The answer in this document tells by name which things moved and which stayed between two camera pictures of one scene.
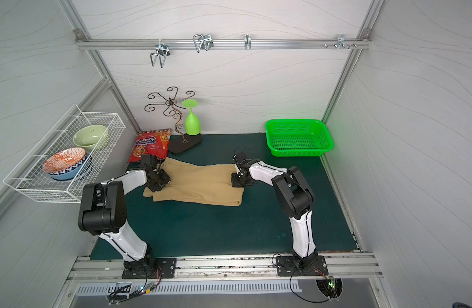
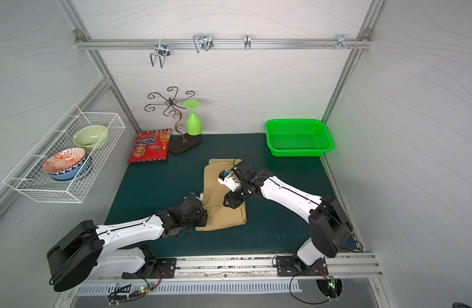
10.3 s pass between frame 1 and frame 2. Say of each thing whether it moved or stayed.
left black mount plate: stayed
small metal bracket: stayed
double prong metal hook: stayed
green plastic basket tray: stayed
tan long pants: moved
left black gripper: moved
